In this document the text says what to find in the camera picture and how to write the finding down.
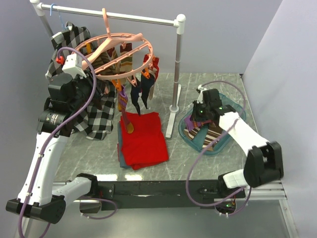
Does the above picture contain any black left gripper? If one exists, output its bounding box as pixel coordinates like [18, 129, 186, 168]
[69, 69, 107, 112]

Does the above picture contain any striped beige sock left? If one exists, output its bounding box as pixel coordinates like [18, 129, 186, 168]
[119, 43, 133, 73]

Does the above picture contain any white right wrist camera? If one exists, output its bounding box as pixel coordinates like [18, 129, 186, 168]
[197, 85, 206, 92]

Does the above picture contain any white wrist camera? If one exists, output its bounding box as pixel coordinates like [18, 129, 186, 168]
[56, 54, 86, 78]
[197, 85, 206, 92]

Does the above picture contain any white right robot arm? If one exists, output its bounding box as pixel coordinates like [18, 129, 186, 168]
[191, 86, 284, 198]

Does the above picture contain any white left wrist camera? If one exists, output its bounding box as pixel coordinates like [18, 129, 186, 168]
[56, 54, 86, 78]

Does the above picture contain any silver clothes rack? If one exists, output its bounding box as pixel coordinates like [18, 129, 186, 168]
[30, 0, 186, 138]

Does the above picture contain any navy patterned sock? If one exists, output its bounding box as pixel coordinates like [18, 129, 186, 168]
[141, 75, 155, 109]
[130, 78, 141, 116]

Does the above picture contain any pink round sock hanger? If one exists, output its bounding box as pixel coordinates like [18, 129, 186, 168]
[76, 8, 155, 83]

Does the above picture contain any teal plastic basket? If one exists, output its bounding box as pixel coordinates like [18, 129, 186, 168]
[178, 108, 232, 155]

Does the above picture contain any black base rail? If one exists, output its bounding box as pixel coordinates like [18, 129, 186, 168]
[89, 179, 237, 209]

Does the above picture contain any red folded cloth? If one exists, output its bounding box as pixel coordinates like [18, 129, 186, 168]
[120, 112, 169, 170]

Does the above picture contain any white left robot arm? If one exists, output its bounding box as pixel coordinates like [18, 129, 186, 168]
[6, 73, 101, 224]

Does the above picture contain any black white checkered shirt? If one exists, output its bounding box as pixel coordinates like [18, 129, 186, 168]
[45, 21, 116, 140]

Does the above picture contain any brown white striped sock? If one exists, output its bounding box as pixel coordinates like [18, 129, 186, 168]
[183, 123, 223, 151]

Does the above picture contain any grey folded cloth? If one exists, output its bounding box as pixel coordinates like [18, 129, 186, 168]
[117, 122, 131, 169]

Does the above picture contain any blue wire hanger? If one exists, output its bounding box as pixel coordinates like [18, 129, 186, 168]
[50, 3, 68, 30]

